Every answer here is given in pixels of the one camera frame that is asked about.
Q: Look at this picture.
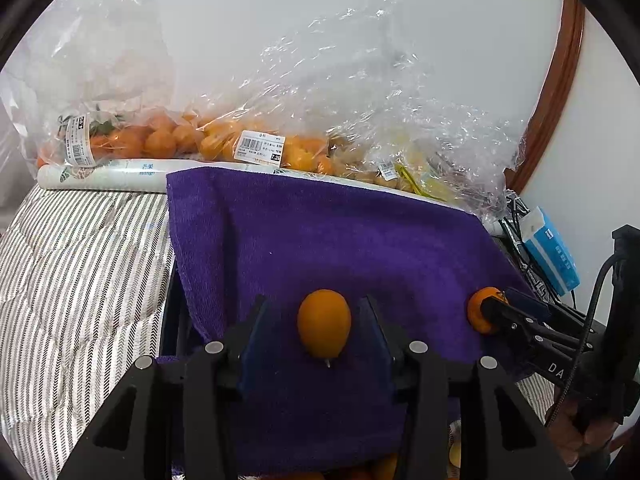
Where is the blue tissue pack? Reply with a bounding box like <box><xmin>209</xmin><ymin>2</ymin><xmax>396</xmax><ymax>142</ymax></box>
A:
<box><xmin>522</xmin><ymin>206</ymin><xmax>581</xmax><ymax>296</ymax></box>

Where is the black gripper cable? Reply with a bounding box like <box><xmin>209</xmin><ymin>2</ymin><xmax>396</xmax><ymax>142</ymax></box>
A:
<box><xmin>552</xmin><ymin>255</ymin><xmax>616</xmax><ymax>413</ymax></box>

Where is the person's right hand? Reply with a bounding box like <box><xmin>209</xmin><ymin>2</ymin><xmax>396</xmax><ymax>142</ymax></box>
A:
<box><xmin>545</xmin><ymin>397</ymin><xmax>618</xmax><ymax>471</ymax></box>

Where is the black white patterned pouch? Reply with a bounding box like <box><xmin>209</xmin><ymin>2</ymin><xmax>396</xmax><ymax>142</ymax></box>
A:
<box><xmin>520</xmin><ymin>255</ymin><xmax>551</xmax><ymax>301</ymax></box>

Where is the brown wooden door frame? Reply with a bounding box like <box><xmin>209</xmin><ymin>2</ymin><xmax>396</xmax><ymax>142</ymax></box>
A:
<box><xmin>505</xmin><ymin>0</ymin><xmax>586</xmax><ymax>196</ymax></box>

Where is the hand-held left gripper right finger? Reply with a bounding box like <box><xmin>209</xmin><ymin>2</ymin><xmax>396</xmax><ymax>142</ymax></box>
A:
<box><xmin>356</xmin><ymin>294</ymin><xmax>576</xmax><ymax>480</ymax></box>

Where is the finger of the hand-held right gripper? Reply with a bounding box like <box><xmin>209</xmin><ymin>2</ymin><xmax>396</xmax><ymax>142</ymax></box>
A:
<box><xmin>505</xmin><ymin>286</ymin><xmax>597</xmax><ymax>342</ymax></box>
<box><xmin>481</xmin><ymin>296</ymin><xmax>591</xmax><ymax>367</ymax></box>

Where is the clear bag of yellow fruit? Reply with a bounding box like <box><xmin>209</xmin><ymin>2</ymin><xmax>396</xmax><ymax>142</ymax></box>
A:
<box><xmin>325</xmin><ymin>95</ymin><xmax>526</xmax><ymax>221</ymax></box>

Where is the oval orange kumquat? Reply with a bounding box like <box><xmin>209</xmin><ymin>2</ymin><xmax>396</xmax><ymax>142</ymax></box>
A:
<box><xmin>297</xmin><ymin>288</ymin><xmax>352</xmax><ymax>359</ymax></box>

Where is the clear bag of kumquats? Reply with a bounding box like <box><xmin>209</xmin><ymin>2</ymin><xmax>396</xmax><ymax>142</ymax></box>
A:
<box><xmin>195</xmin><ymin>5</ymin><xmax>421</xmax><ymax>173</ymax></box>

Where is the purple towel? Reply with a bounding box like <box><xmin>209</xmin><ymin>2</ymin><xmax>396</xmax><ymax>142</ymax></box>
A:
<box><xmin>155</xmin><ymin>166</ymin><xmax>538</xmax><ymax>478</ymax></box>

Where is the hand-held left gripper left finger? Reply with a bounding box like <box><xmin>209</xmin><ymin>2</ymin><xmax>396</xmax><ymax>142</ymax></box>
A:
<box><xmin>57</xmin><ymin>294</ymin><xmax>271</xmax><ymax>480</ymax></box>

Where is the round orange mandarin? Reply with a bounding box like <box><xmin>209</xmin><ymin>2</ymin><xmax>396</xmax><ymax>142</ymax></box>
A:
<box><xmin>370</xmin><ymin>452</ymin><xmax>401</xmax><ymax>480</ymax></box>

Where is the grey striped quilt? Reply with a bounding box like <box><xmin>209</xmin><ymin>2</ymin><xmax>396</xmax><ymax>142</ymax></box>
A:
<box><xmin>0</xmin><ymin>187</ymin><xmax>558</xmax><ymax>480</ymax></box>

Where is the orange mandarin with stem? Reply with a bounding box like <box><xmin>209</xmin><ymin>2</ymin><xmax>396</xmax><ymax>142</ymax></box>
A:
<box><xmin>467</xmin><ymin>286</ymin><xmax>508</xmax><ymax>336</ymax></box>

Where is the clear bag of leafy mandarins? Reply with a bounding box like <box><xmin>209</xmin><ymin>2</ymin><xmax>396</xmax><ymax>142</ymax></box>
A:
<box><xmin>0</xmin><ymin>0</ymin><xmax>201</xmax><ymax>171</ymax></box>

